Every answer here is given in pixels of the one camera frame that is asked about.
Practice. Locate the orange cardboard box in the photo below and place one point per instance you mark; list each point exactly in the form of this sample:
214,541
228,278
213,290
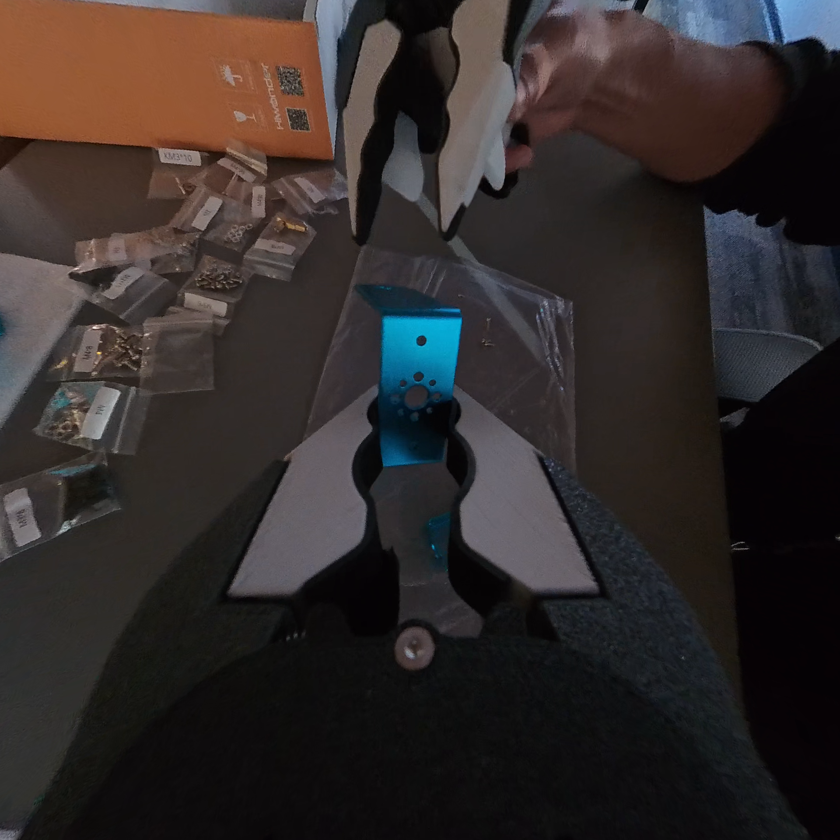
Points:
131,65

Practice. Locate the person's right forearm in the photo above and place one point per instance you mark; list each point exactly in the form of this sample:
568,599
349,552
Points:
787,131

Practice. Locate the white chair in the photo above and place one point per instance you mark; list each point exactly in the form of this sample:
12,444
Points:
761,361

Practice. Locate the large blue U bracket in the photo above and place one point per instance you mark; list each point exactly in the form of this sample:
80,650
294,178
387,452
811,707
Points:
400,354

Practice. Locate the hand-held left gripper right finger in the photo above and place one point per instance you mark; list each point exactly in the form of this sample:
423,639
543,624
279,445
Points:
518,525

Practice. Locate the pile of small screw bags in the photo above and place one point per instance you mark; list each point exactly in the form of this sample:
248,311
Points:
197,216

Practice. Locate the white foam sheet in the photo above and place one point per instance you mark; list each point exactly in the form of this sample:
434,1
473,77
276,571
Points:
33,308

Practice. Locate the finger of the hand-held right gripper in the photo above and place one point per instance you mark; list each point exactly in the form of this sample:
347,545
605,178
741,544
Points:
374,98
476,131

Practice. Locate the person's black clothing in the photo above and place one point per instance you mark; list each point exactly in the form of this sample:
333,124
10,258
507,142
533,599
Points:
787,590

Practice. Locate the small silver screws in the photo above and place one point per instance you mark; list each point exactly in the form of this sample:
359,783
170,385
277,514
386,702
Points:
486,331

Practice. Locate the clear plastic bag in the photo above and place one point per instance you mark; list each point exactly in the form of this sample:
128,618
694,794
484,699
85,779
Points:
525,367

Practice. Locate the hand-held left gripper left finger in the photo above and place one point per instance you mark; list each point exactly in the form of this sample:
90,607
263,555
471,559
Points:
308,525

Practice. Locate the person's right hand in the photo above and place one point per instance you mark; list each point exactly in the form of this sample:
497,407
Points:
610,85

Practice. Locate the dark grey desk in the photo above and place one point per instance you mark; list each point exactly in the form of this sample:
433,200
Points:
623,328

